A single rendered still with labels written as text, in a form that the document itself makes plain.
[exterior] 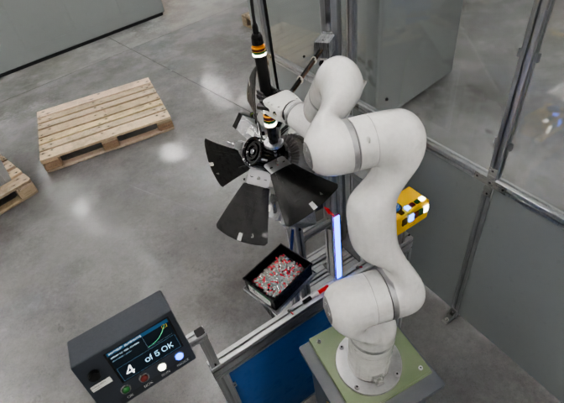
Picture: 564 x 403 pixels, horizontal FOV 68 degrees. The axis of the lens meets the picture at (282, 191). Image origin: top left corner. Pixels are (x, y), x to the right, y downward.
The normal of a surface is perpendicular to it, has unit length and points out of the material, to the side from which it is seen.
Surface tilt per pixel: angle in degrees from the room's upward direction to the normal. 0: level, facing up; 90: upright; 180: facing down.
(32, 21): 90
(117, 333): 15
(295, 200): 20
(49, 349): 0
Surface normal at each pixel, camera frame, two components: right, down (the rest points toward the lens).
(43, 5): 0.66, 0.44
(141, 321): -0.25, -0.84
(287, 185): -0.18, -0.56
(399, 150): 0.20, 0.51
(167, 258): -0.12, -0.73
